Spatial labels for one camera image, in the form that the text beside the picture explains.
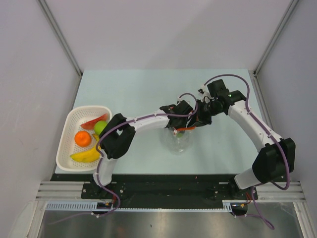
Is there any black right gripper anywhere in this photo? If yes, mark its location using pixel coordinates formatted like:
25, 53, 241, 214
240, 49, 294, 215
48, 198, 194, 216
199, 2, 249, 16
187, 99, 223, 128

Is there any clear zip top bag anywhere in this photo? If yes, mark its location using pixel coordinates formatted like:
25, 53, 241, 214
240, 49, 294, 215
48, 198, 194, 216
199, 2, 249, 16
159, 128, 194, 154

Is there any fake green apple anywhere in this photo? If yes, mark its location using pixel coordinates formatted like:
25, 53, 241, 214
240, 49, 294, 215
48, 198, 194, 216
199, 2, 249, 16
94, 120, 107, 136

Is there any fake watermelon slice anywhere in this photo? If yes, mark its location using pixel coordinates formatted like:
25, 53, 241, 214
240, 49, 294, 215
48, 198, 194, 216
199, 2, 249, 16
81, 114, 108, 130

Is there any fake yellow banana bunch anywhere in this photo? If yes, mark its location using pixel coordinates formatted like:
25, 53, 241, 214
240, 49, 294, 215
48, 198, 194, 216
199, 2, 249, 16
70, 133, 100, 163

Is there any fake orange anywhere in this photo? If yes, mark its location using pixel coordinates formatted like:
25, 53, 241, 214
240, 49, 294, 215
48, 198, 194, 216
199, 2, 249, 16
74, 131, 92, 147

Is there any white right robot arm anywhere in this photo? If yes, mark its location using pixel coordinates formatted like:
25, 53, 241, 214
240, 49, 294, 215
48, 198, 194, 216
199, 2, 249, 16
195, 88, 296, 199

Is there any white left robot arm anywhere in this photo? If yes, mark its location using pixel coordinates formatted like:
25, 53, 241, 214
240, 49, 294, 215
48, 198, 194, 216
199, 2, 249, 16
92, 104, 198, 198

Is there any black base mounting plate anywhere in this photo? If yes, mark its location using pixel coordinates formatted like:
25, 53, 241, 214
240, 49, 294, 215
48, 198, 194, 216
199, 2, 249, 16
51, 174, 258, 210

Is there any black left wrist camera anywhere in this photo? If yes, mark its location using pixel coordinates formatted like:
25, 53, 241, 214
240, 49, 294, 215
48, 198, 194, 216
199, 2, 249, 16
171, 100, 194, 117

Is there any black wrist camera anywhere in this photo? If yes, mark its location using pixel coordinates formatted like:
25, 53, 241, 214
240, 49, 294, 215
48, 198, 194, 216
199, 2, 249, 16
171, 100, 194, 117
207, 79, 229, 98

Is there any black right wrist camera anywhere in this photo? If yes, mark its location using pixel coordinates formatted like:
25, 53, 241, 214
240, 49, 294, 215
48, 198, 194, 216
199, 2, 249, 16
207, 79, 229, 98

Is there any white slotted cable duct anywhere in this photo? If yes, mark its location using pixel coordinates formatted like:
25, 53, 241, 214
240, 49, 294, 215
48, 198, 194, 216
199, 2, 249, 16
46, 200, 233, 213

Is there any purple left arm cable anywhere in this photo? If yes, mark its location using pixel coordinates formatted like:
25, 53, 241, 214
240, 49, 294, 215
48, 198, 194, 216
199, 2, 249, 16
49, 93, 199, 224

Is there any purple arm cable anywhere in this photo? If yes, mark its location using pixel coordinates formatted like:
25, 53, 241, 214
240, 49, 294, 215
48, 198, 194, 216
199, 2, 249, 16
49, 93, 199, 224
198, 75, 291, 230

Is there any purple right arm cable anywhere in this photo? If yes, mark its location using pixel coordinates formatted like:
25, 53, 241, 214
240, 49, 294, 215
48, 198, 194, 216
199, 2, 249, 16
198, 75, 291, 230

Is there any aluminium frame rail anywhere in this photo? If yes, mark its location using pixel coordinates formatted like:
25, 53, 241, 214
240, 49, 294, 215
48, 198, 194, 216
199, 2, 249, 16
36, 181, 306, 202

